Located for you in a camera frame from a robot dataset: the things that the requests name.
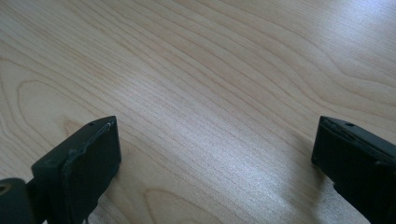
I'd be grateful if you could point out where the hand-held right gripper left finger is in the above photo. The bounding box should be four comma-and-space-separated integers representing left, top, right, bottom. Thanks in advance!
31, 115, 122, 224

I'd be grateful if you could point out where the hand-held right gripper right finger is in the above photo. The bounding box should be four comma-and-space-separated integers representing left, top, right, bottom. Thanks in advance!
311, 115, 396, 224

